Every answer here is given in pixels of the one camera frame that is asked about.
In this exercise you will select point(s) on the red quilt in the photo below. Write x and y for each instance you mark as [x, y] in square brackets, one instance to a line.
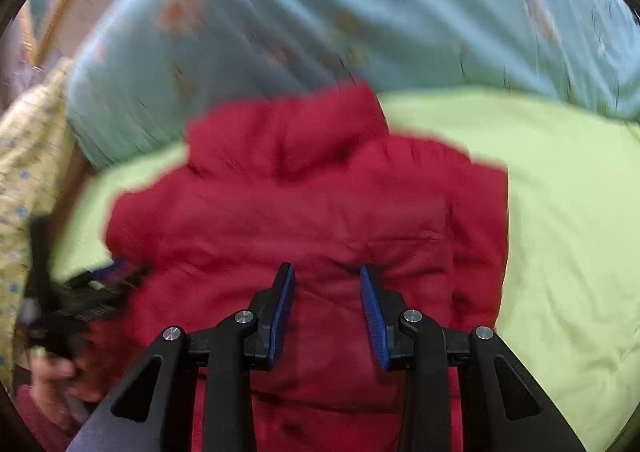
[300, 212]

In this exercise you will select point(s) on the gold picture frame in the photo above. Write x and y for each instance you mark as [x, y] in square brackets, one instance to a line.
[47, 34]

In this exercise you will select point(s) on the person's left forearm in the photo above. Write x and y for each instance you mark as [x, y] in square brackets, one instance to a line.
[35, 417]

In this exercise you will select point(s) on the light green blanket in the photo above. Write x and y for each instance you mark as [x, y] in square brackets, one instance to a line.
[565, 232]

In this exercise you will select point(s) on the yellow printed cloth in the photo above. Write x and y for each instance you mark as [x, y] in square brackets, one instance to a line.
[30, 156]

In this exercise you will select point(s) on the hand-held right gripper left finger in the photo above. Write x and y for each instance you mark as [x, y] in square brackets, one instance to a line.
[282, 314]

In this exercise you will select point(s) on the teal floral duvet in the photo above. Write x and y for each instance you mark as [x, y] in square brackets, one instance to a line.
[350, 6]

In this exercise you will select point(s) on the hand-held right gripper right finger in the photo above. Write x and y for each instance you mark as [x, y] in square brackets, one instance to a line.
[375, 319]

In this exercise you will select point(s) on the person's left hand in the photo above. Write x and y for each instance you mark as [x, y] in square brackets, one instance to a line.
[50, 372]

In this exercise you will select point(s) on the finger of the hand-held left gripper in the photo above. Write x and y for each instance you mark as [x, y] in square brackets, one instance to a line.
[90, 309]
[112, 274]

